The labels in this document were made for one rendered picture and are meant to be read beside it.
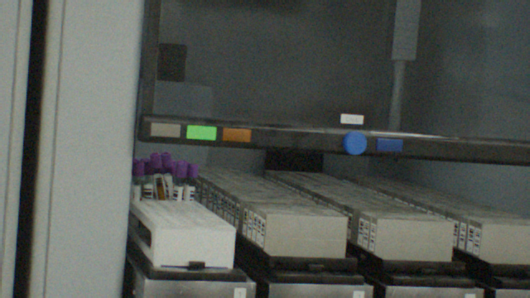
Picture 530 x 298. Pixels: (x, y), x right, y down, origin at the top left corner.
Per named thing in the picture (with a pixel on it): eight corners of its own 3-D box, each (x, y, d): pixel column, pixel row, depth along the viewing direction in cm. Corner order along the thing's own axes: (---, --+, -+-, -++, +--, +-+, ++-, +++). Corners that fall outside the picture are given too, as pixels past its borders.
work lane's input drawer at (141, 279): (79, 237, 191) (82, 187, 191) (155, 240, 195) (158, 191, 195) (145, 350, 122) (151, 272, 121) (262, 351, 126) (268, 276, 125)
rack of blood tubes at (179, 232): (119, 234, 158) (122, 192, 157) (185, 237, 161) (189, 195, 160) (153, 276, 129) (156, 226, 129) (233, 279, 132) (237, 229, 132)
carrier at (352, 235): (418, 251, 155) (422, 209, 155) (424, 253, 153) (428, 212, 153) (343, 247, 152) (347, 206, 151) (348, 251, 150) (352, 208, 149)
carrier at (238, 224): (309, 241, 155) (313, 200, 155) (314, 244, 153) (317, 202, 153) (232, 238, 152) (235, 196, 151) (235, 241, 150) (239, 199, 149)
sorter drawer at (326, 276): (162, 240, 196) (166, 191, 195) (235, 243, 199) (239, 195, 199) (273, 351, 126) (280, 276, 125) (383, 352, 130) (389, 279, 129)
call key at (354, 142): (340, 153, 137) (343, 130, 137) (363, 155, 138) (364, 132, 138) (344, 154, 136) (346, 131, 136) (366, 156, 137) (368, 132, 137)
